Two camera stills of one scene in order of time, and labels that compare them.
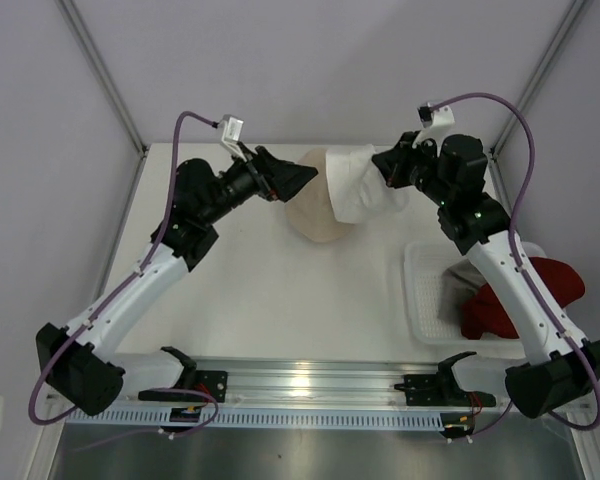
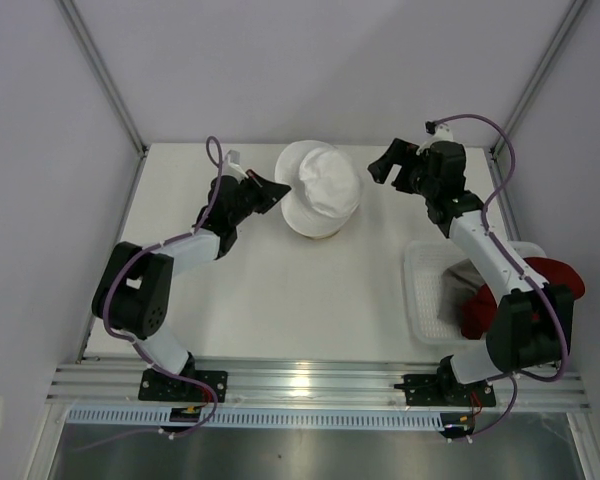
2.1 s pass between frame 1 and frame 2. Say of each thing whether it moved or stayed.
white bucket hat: moved
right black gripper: stayed
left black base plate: stayed
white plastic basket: stayed
